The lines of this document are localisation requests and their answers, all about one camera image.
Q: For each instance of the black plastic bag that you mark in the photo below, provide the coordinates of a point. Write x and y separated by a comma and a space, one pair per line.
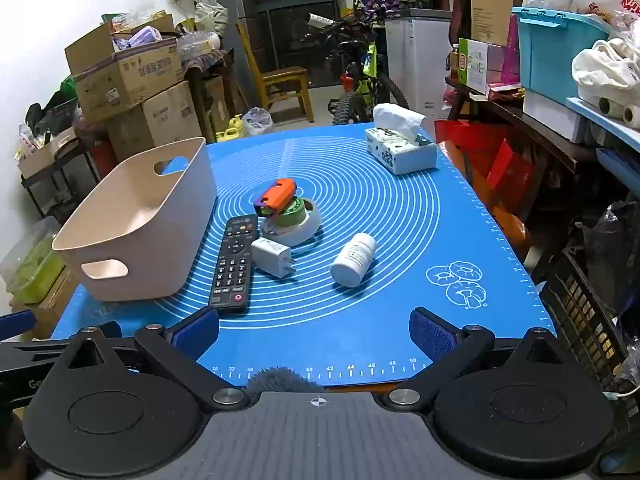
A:
612, 255

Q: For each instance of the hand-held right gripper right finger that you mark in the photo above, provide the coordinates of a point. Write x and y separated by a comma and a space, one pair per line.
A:
430, 332

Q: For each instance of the red paper bag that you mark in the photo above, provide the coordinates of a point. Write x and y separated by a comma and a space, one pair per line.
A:
480, 150

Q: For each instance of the cluttered wooden side table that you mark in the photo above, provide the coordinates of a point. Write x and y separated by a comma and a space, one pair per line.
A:
212, 85

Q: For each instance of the white cloth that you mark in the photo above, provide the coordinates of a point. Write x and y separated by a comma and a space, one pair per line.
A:
607, 67

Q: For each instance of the wooden chair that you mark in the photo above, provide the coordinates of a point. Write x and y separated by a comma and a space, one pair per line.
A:
280, 80

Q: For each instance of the black remote control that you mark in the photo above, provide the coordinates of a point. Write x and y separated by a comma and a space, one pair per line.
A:
232, 265

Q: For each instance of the beige plastic basket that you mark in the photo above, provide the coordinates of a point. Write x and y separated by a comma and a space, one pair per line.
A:
125, 220

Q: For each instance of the white charger plug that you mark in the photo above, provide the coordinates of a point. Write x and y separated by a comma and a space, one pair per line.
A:
267, 255

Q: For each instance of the green round ointment tin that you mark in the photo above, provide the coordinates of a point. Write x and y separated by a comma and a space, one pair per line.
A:
292, 212

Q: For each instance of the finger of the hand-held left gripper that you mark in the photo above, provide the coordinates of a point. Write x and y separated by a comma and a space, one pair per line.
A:
35, 349
15, 325

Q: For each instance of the blue silicone mat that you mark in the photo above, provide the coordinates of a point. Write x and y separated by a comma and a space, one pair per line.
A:
390, 220

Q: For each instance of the black metal rack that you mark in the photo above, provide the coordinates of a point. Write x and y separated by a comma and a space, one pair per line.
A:
60, 185

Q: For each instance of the green lidded plastic container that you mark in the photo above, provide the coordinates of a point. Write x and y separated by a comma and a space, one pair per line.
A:
32, 270

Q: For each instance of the white pill bottle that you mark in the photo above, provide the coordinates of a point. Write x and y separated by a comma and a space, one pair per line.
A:
352, 260

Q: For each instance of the white tissue box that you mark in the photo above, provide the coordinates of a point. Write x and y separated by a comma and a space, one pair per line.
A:
405, 155

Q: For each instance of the clear bag with purple contents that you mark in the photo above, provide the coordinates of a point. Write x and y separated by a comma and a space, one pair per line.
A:
257, 121

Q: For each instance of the flat cardboard box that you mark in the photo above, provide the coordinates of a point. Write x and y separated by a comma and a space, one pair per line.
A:
47, 310

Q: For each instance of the small open cardboard box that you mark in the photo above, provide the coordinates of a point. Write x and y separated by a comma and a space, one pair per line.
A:
47, 152

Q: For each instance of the brown cardboard sheet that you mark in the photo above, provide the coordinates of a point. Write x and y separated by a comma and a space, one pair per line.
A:
492, 0

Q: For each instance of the black and green bicycle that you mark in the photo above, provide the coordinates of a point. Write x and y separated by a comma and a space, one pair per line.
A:
365, 75

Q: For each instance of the red container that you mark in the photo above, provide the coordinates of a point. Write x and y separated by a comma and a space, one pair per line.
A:
348, 82

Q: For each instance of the large cardboard box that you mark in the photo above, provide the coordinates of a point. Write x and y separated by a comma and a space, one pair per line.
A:
167, 115

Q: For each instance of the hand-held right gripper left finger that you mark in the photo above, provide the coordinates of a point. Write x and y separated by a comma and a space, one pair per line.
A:
197, 332

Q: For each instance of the green and white carton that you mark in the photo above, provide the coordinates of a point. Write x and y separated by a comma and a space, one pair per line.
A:
472, 65

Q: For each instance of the blue plastic storage bin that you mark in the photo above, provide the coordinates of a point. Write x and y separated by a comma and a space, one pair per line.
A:
555, 55

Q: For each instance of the yellow plastic bottles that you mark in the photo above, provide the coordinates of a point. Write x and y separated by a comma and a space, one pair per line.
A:
231, 127

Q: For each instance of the black plastic crate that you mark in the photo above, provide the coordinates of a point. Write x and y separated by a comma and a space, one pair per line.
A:
585, 320

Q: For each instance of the white chest freezer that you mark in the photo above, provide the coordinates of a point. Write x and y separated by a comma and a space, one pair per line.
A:
417, 60

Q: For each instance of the white tape roll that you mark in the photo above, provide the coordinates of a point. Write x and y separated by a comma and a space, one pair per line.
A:
300, 235

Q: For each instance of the dark wooden table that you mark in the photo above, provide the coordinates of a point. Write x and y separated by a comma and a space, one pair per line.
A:
525, 120

